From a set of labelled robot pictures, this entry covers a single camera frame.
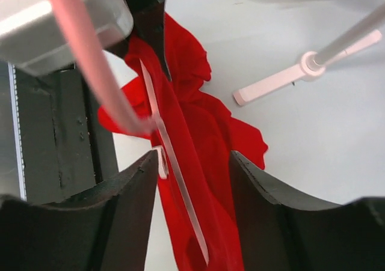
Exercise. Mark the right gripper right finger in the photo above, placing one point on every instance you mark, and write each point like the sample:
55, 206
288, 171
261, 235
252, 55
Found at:
283, 228

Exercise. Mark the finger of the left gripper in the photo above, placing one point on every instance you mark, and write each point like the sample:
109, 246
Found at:
149, 22

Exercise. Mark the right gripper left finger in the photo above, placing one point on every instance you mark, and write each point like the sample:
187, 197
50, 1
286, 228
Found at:
102, 228

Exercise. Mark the red t shirt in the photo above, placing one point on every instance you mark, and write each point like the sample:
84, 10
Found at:
203, 134

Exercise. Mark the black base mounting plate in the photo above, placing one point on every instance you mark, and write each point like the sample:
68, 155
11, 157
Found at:
65, 149

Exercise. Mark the silver white clothes rack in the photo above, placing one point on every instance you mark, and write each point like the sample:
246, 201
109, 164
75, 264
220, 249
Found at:
314, 64

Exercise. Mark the white slotted cable duct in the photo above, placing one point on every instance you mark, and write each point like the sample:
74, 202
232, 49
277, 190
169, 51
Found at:
17, 132

